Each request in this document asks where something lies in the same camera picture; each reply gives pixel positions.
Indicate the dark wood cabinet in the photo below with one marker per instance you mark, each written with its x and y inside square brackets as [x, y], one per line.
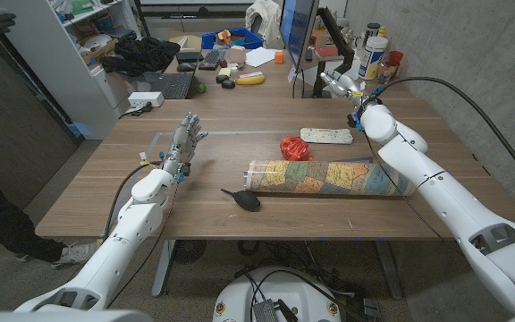
[11, 125]

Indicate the red book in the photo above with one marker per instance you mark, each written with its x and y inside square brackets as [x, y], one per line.
[326, 51]

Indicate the green ball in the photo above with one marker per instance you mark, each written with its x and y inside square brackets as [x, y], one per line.
[201, 87]

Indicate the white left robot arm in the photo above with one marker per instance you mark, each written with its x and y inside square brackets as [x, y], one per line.
[114, 255]

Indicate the beige rounded block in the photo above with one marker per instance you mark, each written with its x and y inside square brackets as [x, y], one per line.
[237, 54]

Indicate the white hanging garment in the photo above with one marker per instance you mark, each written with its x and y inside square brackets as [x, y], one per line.
[264, 18]

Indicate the yellow banana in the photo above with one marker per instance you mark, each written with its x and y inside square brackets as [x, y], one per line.
[250, 80]

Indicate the black oval object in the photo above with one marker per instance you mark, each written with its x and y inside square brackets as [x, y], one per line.
[228, 84]
[222, 78]

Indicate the rolled colourful map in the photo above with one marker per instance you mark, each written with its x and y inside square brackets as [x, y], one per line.
[311, 176]

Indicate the clear glass with items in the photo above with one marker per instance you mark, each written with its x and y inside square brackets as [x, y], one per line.
[386, 71]

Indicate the red crumpled mesh bag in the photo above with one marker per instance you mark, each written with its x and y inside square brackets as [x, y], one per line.
[295, 148]

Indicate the blue plastic bin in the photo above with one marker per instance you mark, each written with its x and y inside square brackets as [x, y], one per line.
[253, 41]

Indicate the white power strip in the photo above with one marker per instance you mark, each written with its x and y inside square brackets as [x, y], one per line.
[146, 99]

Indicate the orange cube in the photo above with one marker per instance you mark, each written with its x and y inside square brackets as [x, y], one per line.
[279, 57]

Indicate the white shelf unit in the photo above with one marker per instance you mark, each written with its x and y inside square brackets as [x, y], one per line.
[61, 67]

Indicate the black rubber air blower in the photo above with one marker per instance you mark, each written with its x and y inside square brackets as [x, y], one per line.
[247, 201]

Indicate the black keyboard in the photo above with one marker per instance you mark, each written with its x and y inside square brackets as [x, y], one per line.
[174, 85]
[210, 59]

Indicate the white paper sheet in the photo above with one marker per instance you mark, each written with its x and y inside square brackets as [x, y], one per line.
[259, 56]

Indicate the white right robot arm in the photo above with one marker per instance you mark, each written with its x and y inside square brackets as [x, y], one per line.
[454, 197]

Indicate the grey metal table leg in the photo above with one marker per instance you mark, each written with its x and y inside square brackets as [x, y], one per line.
[162, 268]
[389, 268]

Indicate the small black box device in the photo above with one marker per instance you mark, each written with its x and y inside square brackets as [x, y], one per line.
[189, 56]

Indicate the computer monitor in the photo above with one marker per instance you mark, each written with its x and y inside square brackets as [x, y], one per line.
[298, 27]

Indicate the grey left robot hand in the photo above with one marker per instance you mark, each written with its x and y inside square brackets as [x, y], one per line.
[185, 141]

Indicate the black computer mouse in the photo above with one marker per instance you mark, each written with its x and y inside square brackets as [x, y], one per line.
[186, 67]

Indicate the person leg black trousers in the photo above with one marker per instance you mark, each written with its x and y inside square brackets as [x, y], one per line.
[2, 219]

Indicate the black crumpled cloth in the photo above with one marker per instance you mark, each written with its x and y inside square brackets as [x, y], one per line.
[143, 54]

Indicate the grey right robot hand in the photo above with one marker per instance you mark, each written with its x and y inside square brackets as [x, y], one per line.
[342, 85]

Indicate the black round floor fan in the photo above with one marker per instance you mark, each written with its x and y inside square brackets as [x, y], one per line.
[189, 251]

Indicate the pale yellow block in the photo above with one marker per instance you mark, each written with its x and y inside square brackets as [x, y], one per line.
[224, 72]

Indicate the white sneaker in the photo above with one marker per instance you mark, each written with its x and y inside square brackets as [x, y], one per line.
[76, 254]

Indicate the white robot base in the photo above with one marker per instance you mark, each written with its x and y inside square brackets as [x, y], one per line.
[304, 297]

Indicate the black lidded bottle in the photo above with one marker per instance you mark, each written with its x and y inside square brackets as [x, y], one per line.
[371, 31]

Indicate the red cup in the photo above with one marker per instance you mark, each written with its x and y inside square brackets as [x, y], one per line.
[396, 57]

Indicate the white wipes canister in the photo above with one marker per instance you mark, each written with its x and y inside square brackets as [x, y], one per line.
[372, 58]

